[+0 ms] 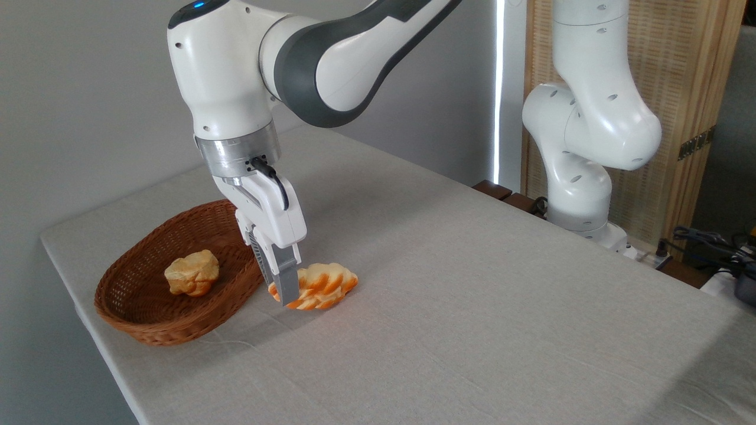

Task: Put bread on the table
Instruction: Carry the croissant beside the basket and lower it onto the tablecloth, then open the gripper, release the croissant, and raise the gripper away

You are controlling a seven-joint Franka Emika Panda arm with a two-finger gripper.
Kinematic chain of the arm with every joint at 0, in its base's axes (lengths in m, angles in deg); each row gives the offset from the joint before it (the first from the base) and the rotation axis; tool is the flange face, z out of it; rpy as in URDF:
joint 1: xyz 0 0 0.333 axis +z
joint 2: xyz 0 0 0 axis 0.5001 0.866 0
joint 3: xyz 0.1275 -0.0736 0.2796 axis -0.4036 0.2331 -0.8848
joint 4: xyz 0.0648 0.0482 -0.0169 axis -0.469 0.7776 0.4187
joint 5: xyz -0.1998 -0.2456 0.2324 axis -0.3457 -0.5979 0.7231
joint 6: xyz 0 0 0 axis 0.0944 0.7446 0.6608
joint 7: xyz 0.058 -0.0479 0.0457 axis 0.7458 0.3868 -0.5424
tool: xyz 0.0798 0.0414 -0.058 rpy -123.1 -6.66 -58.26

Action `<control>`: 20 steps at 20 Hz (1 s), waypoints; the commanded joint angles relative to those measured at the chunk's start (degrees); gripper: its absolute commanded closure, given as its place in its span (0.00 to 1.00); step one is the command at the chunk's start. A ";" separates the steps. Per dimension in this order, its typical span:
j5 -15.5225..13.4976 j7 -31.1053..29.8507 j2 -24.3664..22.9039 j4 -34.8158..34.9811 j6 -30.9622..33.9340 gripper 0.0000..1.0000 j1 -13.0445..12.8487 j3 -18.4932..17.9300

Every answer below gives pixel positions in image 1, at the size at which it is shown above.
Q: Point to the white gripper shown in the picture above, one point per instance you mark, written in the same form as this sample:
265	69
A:
274	221

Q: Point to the long braided bread loaf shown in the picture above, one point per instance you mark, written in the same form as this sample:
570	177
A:
325	286

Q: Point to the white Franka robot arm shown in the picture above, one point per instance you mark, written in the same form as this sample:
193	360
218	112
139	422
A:
224	77

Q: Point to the round bread roll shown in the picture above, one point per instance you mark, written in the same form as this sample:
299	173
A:
192	271

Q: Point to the brown wicker basket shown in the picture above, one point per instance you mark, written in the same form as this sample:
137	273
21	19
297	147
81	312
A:
147	321

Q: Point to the light grey tablecloth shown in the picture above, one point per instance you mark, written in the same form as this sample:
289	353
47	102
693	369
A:
443	342

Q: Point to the white base connector block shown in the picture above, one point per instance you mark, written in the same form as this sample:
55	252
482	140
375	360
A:
641	254

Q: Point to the metal screen hinge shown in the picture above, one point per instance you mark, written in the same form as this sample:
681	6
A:
697	143

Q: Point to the wooden bamboo folding screen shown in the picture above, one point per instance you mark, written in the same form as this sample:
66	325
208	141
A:
679	59

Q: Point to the dark grey device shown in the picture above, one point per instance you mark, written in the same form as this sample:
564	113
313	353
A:
747	288

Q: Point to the dark brown wooden frame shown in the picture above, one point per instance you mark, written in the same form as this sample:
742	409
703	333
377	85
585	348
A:
493	189

